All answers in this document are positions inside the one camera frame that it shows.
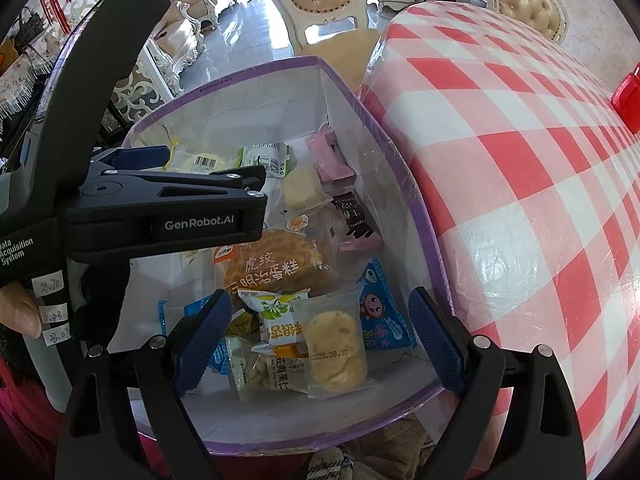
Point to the beige tufted chair left side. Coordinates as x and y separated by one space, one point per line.
347 52

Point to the pink snack packet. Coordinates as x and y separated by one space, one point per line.
327 157

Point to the green white snack packet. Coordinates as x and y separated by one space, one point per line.
275 310

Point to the white purple-rimmed storage box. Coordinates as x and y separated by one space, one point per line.
286 101

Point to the yellow bread package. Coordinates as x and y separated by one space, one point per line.
188 162

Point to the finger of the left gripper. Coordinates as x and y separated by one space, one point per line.
148 157
220 190

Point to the blue snack bag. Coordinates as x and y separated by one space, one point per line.
195 329
383 326

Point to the person left hand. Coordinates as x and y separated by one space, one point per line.
18 311

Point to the cream snack packet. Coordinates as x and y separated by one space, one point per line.
255 373

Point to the beige tufted chair far left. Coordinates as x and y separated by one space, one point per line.
530 0

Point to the red white checkered tablecloth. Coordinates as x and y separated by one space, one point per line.
532 183

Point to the clear bag of bread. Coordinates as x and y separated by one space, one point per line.
294 255

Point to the purple snack packet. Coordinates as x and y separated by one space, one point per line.
361 231

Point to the clear yellow cookie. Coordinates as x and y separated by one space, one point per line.
337 356

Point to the white sofa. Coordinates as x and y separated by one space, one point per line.
175 43

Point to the beige tufted chair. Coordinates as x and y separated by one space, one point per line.
347 52
530 0

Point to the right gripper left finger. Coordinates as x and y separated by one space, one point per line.
100 438

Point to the red thermos jug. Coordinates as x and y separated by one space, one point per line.
626 100

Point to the blue snack bag front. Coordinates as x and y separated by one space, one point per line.
383 326

